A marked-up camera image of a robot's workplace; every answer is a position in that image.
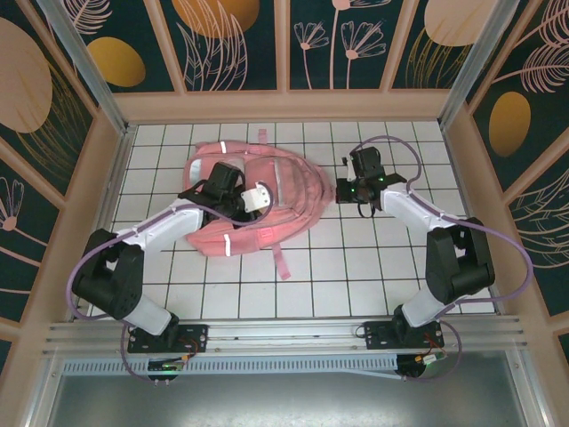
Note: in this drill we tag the pink student backpack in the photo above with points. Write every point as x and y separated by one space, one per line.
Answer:
293 191

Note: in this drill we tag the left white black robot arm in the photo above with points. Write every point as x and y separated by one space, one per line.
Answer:
164 227

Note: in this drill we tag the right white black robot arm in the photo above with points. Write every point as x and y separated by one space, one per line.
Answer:
400 209

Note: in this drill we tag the small circuit board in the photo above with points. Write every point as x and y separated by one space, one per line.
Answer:
166 367
429 358

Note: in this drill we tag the grey metal sheet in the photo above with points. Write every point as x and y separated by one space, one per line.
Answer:
284 400

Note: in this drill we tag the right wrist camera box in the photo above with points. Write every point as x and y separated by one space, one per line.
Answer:
351 171

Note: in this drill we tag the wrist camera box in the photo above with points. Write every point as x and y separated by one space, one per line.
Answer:
255 198
351 171

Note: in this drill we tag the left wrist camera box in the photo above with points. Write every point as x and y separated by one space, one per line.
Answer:
255 198

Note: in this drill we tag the aluminium side rail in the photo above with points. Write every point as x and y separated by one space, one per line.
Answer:
111 178
464 178

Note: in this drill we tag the wall panel pink flowers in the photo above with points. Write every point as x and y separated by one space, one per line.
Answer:
338 44

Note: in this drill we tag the wall panel orange circle leaves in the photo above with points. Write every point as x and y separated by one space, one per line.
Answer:
213 44

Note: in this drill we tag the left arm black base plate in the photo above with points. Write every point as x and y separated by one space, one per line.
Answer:
195 338

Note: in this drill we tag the wall panel oval and fern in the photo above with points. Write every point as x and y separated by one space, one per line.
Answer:
511 120

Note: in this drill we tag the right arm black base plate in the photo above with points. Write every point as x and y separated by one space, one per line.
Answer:
378 338

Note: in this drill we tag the aluminium mounting rail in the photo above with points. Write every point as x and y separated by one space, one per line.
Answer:
284 331

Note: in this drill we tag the aluminium corner post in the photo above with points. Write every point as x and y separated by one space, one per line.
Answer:
84 66
478 62

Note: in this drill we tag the wall panel with yellow oval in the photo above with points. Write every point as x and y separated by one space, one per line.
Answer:
115 62

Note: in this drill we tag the wall panel beige circle feathers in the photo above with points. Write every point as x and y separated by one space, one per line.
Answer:
444 26

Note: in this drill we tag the wall panel fern leaves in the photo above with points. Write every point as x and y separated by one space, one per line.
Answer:
542 231

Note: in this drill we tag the wall panel single flower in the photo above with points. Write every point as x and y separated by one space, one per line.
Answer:
18 213

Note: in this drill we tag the wall panel large beige circle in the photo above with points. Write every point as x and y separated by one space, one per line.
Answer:
22 80

